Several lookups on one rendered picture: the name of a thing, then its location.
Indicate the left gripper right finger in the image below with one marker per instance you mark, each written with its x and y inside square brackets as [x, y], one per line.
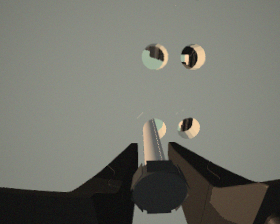
[219, 196]

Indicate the grey metal panel with holes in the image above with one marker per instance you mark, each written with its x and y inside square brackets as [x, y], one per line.
[74, 91]

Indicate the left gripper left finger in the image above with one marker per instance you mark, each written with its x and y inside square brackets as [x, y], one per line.
[107, 199]

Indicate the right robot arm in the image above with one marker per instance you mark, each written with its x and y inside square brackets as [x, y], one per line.
[157, 53]

